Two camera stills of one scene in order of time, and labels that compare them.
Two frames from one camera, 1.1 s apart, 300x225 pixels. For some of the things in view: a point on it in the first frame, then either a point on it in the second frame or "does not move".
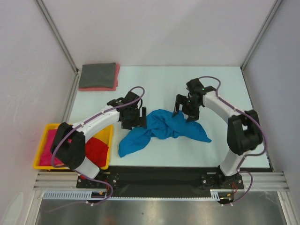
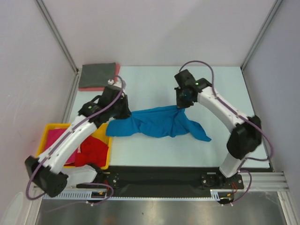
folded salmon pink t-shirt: x=116 y=74 does not move
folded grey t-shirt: x=102 y=75 does not move
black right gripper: x=181 y=99 to x=180 y=104
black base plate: x=159 y=181 does not move
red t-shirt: x=96 y=151 does not move
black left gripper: x=140 y=121 to x=126 y=112
